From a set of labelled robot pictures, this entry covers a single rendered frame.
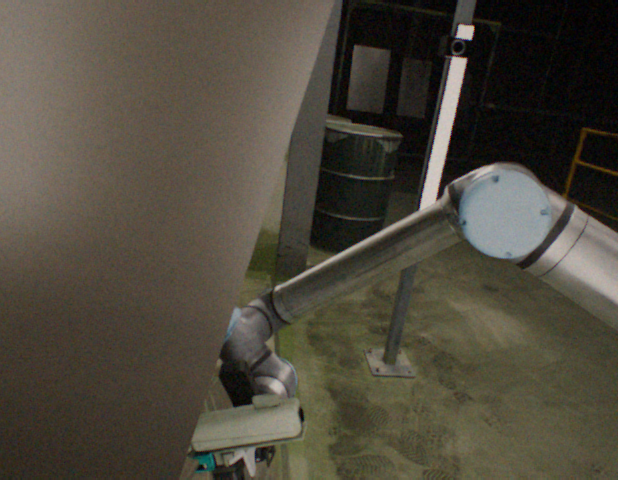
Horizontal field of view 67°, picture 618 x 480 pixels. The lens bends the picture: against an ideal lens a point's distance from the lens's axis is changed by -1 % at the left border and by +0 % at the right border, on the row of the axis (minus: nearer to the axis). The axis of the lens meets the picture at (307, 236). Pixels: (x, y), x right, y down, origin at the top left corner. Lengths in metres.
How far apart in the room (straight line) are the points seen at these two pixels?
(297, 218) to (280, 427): 2.12
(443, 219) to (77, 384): 0.62
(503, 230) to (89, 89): 0.53
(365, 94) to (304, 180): 4.94
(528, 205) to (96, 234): 0.52
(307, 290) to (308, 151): 1.70
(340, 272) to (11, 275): 0.63
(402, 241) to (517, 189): 0.28
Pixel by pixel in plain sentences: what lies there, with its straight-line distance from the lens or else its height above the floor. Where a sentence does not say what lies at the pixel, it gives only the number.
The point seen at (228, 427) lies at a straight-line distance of 0.68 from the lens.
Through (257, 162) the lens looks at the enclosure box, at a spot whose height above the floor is 1.13.
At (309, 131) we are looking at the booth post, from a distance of 2.60.
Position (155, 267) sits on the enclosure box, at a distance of 0.42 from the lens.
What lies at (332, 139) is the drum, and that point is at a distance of 3.21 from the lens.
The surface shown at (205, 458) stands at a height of 0.70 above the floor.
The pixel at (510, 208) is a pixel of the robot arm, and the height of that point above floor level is 1.07.
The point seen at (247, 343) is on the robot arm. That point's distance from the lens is 0.95.
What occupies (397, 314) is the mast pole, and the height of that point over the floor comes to 0.27.
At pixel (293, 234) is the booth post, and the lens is 2.73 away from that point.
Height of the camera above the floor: 1.20
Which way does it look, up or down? 19 degrees down
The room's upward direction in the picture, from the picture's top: 8 degrees clockwise
